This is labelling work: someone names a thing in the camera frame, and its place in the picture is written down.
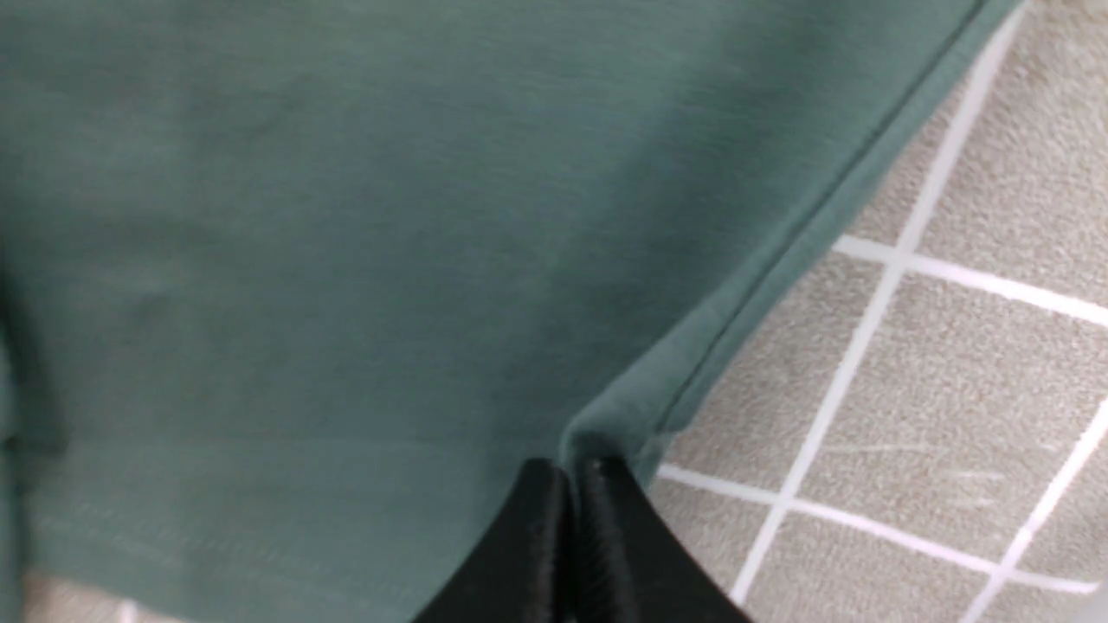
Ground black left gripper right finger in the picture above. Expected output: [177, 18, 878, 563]
[574, 458, 750, 622]

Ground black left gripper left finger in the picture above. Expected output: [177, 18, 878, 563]
[416, 459, 574, 622]

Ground green long-sleeve top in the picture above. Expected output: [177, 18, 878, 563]
[1, 1, 1014, 622]

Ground grey checkered tablecloth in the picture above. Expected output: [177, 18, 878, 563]
[17, 1, 1105, 622]

